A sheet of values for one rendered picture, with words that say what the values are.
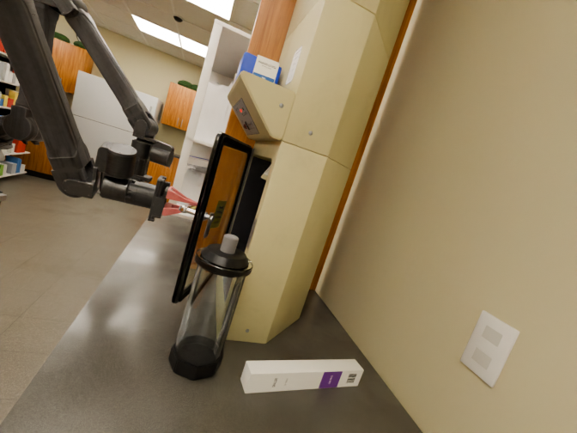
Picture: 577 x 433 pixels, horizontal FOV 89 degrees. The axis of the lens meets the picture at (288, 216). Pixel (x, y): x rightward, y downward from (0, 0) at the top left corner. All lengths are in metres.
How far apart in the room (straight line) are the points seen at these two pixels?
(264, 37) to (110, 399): 0.96
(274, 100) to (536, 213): 0.53
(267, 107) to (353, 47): 0.22
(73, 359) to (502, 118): 0.96
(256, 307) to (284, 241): 0.17
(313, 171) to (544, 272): 0.45
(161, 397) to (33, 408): 0.17
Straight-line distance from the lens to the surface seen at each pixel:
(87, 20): 1.16
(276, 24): 1.06
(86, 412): 0.59
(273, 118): 0.62
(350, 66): 0.70
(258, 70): 0.71
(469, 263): 0.74
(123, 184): 0.75
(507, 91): 0.84
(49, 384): 0.63
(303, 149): 0.64
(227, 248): 0.55
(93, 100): 5.74
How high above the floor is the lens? 1.36
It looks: 9 degrees down
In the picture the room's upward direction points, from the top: 18 degrees clockwise
